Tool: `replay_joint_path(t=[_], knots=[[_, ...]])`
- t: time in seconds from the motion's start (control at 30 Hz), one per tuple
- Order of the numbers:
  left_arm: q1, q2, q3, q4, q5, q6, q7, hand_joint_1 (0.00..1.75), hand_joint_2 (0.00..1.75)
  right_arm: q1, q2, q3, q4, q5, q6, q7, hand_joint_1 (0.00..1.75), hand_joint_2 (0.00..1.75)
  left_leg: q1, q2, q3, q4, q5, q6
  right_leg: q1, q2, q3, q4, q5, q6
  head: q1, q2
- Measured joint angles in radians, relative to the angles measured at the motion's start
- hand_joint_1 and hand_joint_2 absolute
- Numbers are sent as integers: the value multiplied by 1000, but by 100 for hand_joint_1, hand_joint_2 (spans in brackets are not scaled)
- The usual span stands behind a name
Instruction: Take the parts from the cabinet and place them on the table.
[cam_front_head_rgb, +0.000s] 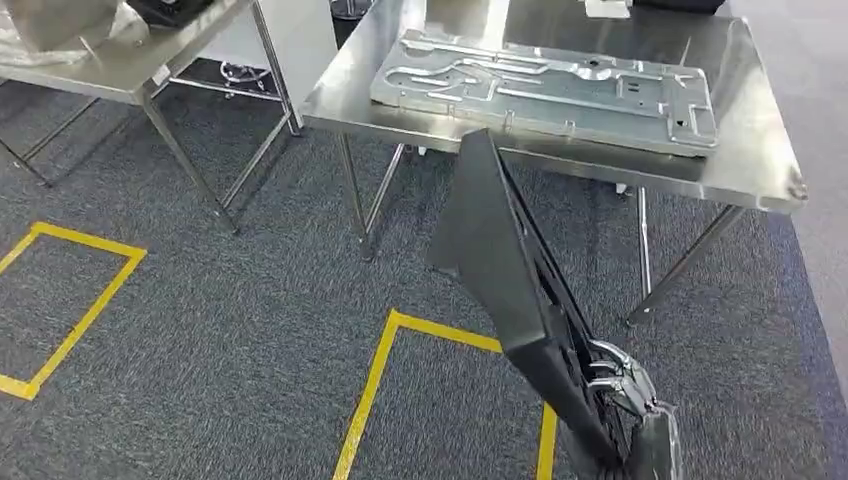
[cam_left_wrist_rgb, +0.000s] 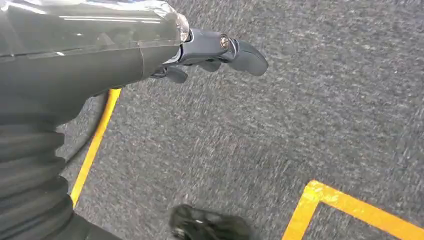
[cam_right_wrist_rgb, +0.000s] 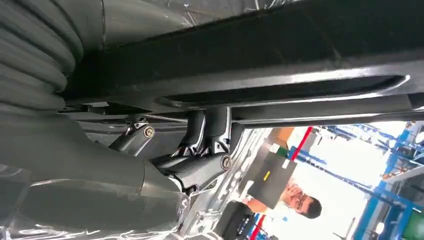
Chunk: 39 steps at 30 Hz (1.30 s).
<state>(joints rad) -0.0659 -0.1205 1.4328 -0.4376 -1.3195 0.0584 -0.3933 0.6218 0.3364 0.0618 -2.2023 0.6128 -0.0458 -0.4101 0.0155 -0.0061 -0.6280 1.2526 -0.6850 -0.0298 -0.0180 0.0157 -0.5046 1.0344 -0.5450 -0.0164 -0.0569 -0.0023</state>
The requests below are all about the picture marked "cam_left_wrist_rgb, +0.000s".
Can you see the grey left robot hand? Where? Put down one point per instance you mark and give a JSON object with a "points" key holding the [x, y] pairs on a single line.
{"points": [[73, 53]]}

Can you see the yellow floor tape strip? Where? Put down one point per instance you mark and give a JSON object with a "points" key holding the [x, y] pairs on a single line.
{"points": [[94, 145]]}

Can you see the ribbed grey left arm sleeve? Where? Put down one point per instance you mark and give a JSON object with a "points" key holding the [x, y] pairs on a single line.
{"points": [[30, 172]]}

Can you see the black robot left foot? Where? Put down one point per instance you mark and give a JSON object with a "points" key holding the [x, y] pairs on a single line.
{"points": [[205, 223]]}

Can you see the wide yellow floor tape corner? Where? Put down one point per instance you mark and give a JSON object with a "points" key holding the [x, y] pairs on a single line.
{"points": [[308, 205]]}

